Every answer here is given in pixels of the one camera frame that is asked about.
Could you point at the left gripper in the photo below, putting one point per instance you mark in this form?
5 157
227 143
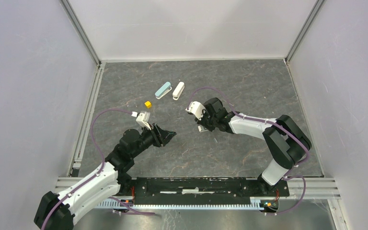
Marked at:
161 136

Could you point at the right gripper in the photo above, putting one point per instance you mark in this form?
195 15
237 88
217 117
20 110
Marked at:
201 121

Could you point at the white stapler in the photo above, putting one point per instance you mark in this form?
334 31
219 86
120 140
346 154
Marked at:
178 90

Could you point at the white staple box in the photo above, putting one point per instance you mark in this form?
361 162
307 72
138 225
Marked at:
201 128

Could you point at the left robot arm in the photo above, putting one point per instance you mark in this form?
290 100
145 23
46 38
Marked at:
63 210

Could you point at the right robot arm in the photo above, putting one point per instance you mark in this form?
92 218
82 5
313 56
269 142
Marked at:
287 143

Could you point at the light blue stapler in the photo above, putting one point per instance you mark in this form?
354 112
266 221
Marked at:
163 90

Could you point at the yellow cube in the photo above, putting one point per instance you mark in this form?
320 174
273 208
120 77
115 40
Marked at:
148 104

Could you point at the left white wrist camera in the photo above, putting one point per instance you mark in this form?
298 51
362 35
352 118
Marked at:
142 119

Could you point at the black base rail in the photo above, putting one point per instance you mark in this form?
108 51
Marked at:
200 190

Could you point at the white slotted cable duct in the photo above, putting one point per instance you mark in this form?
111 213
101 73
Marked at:
254 204

